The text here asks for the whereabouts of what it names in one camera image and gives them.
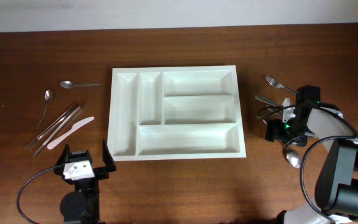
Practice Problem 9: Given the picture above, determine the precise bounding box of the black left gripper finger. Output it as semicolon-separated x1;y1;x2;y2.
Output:
56;144;70;166
103;139;117;172

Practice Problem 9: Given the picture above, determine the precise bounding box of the steel tablespoon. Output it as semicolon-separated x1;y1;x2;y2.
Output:
279;141;301;169
265;106;283;118

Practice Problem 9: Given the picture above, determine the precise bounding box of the steel fork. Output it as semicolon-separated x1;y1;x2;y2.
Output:
255;95;280;107
265;75;296;95

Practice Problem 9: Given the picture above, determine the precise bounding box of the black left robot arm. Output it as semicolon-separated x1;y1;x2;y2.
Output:
53;140;116;223

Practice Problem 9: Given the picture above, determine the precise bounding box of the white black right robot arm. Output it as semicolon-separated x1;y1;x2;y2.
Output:
258;85;358;223

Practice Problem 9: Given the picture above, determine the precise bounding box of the white plastic knife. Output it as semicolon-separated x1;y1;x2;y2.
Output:
47;116;94;150

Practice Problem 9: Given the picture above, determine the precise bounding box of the small teaspoon far left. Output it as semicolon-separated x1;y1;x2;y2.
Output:
36;90;53;129

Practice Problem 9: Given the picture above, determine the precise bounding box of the small teaspoon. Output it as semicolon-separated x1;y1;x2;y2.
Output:
36;90;53;129
60;80;99;90

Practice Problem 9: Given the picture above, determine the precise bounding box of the small teaspoon upper left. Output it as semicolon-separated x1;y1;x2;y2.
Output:
60;80;99;90

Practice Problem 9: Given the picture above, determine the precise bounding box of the white plastic cutlery tray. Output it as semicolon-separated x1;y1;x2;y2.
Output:
107;65;246;161

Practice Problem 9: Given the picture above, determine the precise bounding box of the black left camera cable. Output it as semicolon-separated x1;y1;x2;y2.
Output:
16;165;64;224

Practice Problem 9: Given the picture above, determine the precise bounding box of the black camera cable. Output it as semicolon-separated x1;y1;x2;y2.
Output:
255;104;358;223
16;165;64;224

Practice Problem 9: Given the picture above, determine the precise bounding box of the black right camera cable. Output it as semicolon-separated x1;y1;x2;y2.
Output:
255;104;358;223

